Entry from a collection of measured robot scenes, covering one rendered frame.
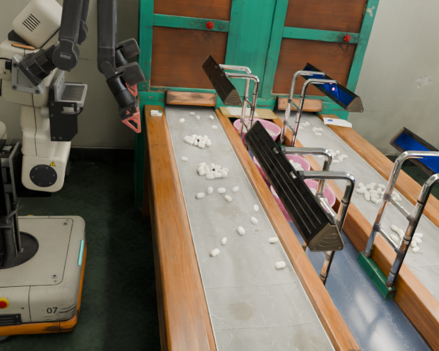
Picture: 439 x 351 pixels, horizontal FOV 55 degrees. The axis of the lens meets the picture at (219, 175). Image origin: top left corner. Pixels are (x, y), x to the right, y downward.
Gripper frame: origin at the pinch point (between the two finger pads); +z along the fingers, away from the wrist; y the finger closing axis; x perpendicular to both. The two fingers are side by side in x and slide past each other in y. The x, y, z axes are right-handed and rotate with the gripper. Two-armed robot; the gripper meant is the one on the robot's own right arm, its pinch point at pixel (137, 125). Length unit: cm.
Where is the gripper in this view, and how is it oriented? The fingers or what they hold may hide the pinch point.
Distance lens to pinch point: 161.6
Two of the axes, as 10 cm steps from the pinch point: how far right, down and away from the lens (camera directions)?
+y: -2.0, -4.7, 8.6
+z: 3.4, 7.9, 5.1
